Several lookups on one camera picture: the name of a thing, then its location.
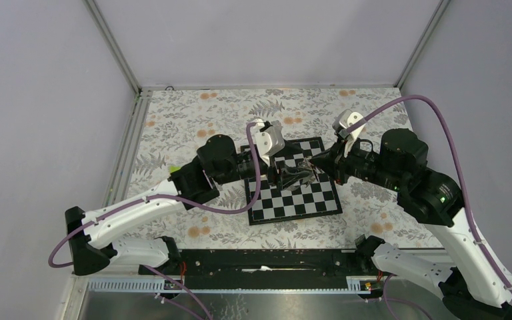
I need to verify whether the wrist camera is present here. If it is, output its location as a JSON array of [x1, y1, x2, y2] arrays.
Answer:
[[332, 109, 366, 157], [253, 118, 285, 167]]

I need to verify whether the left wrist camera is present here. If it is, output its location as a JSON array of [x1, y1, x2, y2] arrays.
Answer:
[[253, 118, 285, 167]]

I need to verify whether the floral table cloth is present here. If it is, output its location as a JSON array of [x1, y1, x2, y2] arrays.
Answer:
[[127, 88, 440, 249]]

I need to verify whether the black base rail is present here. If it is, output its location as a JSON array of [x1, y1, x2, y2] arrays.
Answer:
[[157, 249, 386, 291]]

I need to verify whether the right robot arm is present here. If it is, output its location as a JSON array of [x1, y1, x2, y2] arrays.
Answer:
[[311, 129, 512, 319]]

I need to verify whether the black white chessboard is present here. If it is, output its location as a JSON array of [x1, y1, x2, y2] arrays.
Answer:
[[243, 137, 343, 225]]

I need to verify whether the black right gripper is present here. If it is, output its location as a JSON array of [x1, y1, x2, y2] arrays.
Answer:
[[309, 133, 405, 191]]

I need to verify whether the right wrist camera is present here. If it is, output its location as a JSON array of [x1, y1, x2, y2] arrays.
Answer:
[[332, 109, 366, 157]]

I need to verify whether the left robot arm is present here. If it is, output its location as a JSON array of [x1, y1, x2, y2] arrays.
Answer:
[[61, 128, 315, 276]]

